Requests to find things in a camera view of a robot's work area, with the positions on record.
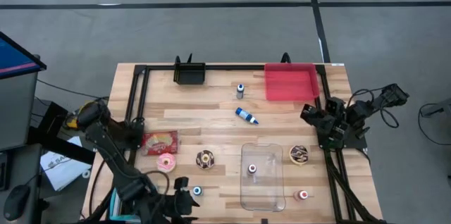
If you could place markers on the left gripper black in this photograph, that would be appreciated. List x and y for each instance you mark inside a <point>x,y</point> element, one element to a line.
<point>181,204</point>

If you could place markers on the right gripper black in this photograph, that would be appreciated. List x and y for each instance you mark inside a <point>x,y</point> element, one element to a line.
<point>333,120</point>

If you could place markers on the blue ink bottle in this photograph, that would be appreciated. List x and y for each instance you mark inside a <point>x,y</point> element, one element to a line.
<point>197,191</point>
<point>245,114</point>
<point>240,92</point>

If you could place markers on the chocolate glazed toy donut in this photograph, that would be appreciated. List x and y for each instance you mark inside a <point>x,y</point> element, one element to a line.
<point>201,163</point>
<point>294,158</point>

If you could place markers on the pink glazed toy donut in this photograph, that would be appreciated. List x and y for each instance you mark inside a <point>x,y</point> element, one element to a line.
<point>160,162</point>

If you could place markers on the orange red ink bottle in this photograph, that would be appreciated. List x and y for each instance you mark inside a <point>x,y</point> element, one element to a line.
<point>302,194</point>

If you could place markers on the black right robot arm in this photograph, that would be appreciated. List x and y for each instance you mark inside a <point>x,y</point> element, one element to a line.
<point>387,94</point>

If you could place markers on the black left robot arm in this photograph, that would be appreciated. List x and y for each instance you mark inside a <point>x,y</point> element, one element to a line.
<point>116,164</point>

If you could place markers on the pink plastic tray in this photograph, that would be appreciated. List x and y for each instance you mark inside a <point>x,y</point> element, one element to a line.
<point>290,83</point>

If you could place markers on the red snack packet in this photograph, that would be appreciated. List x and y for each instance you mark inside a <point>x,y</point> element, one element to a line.
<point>160,143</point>

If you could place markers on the dark red ink bottle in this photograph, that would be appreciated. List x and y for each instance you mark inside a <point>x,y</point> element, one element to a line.
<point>251,169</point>

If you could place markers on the grey mesh pad teal edge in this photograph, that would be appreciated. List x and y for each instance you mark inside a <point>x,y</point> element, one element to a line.
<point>113,204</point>

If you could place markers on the clear plastic bin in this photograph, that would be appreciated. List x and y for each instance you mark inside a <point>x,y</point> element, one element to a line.
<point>267,185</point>

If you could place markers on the white tape roll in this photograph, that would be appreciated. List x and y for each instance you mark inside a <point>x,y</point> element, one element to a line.
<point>86,174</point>

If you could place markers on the black mesh basket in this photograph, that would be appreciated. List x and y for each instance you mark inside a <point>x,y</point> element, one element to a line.
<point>190,76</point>

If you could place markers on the grey metal stand leg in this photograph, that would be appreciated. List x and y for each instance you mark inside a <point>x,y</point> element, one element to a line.
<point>437,108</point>

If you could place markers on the white paper sheet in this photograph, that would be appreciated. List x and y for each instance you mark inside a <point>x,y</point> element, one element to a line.
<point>60,171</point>

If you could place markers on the small yellow black device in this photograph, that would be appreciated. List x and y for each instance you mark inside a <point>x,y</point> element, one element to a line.
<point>72,122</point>

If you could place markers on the grey computer desk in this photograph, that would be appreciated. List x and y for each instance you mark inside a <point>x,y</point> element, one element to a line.
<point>24,167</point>

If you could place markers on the black computer mouse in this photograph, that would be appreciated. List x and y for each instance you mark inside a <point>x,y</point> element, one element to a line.
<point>15,203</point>

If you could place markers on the grey monitor blue screen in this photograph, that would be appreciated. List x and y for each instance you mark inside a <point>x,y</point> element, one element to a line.
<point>17,104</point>

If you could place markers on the black table-level camera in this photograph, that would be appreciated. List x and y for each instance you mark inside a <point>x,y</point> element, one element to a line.
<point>264,221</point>

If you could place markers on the black aluminium table frame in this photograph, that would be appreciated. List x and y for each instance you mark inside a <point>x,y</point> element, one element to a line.
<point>229,67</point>

